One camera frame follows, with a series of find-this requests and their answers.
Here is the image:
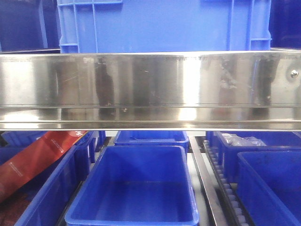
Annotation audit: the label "blue bin centre rear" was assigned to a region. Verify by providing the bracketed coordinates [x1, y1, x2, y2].
[114, 130, 189, 153]

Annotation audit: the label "blue bin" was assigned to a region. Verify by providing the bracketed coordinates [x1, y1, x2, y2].
[206, 131, 301, 183]
[114, 130, 189, 153]
[64, 145, 199, 226]
[1, 130, 106, 163]
[237, 151, 301, 226]
[0, 140, 90, 226]

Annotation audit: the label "blue bin left rear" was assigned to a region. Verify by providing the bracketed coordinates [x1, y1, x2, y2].
[1, 130, 106, 163]

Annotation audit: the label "blue bin centre front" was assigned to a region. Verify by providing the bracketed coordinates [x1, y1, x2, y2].
[64, 145, 199, 226]

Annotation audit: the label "large blue crate upper shelf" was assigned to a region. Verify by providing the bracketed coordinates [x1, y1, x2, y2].
[57, 0, 271, 53]

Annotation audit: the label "blue bin right rear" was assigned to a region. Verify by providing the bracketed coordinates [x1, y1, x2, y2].
[206, 131, 301, 183]

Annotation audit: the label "blue bin right front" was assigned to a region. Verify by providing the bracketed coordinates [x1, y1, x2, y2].
[237, 151, 301, 226]

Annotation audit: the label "blue bin left front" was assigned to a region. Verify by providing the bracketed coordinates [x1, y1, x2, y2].
[0, 140, 90, 226]

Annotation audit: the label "clear plastic bags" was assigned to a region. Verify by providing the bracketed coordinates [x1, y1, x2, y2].
[222, 133, 266, 146]

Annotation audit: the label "black roller track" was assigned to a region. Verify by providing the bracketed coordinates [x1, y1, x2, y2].
[203, 140, 254, 226]

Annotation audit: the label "red packaging pouch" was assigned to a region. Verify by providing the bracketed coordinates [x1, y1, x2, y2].
[0, 130, 88, 202]

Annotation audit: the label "dark blue crate upper left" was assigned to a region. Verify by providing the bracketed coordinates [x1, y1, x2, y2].
[0, 0, 59, 52]

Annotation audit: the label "dark blue crate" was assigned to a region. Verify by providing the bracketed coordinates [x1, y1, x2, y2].
[0, 0, 59, 52]
[269, 0, 301, 49]

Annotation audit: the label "dark blue crate upper right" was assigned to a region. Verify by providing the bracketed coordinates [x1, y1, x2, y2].
[269, 0, 301, 49]

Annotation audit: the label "stainless steel shelf rail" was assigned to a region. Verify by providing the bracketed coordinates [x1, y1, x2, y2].
[0, 50, 301, 131]

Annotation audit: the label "silver bolt on rail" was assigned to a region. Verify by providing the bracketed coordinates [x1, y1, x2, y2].
[290, 70, 299, 78]

